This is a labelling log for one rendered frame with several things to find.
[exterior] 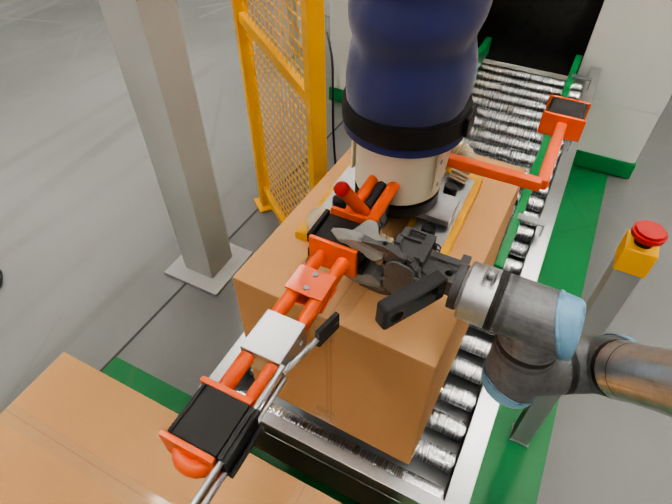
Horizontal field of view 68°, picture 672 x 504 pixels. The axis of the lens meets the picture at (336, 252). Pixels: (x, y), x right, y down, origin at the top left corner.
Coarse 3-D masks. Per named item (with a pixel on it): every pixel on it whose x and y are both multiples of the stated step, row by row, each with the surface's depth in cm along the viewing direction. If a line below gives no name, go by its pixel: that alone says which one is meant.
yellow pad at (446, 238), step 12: (444, 180) 109; (468, 180) 109; (480, 180) 110; (444, 192) 104; (456, 192) 106; (468, 192) 106; (468, 204) 104; (456, 216) 101; (420, 228) 98; (432, 228) 95; (444, 228) 98; (456, 228) 99; (444, 240) 96; (444, 252) 94
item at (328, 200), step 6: (336, 180) 110; (330, 192) 106; (324, 198) 105; (330, 198) 104; (336, 198) 101; (318, 204) 104; (324, 204) 103; (330, 204) 103; (336, 204) 100; (342, 204) 100; (300, 228) 99; (306, 228) 99; (300, 234) 98; (306, 234) 98; (306, 240) 98
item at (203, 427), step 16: (208, 384) 60; (192, 400) 59; (208, 400) 59; (224, 400) 59; (240, 400) 59; (192, 416) 57; (208, 416) 57; (224, 416) 57; (240, 416) 57; (160, 432) 56; (176, 432) 56; (192, 432) 56; (208, 432) 56; (224, 432) 56; (176, 448) 56; (192, 448) 55; (208, 448) 55; (208, 464) 54
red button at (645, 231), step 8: (640, 224) 107; (648, 224) 107; (656, 224) 107; (632, 232) 107; (640, 232) 105; (648, 232) 105; (656, 232) 105; (664, 232) 105; (640, 240) 105; (648, 240) 105; (656, 240) 104; (664, 240) 105; (648, 248) 108
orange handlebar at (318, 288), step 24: (552, 144) 98; (456, 168) 96; (480, 168) 93; (504, 168) 93; (552, 168) 93; (360, 192) 88; (384, 192) 88; (312, 264) 76; (336, 264) 76; (288, 288) 72; (312, 288) 72; (312, 312) 70; (240, 360) 64; (264, 384) 62
